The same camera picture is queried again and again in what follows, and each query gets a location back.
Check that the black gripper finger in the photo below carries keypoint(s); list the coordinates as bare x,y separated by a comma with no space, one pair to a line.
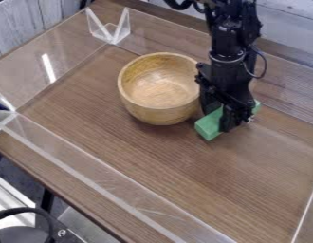
209,102
234,116

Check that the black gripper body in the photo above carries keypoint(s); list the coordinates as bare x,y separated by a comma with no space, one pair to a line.
230,74

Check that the green rectangular block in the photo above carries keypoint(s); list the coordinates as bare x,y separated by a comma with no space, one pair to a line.
207,126

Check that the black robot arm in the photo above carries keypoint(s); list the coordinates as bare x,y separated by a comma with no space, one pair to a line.
233,24

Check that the brown wooden bowl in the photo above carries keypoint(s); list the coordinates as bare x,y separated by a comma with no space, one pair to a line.
158,89

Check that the black table leg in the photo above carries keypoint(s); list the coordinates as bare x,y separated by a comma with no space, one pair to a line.
47,201

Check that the clear acrylic tray wall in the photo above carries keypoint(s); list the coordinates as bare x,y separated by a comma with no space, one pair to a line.
154,183

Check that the clear acrylic corner bracket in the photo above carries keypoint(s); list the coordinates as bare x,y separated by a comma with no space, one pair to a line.
111,33

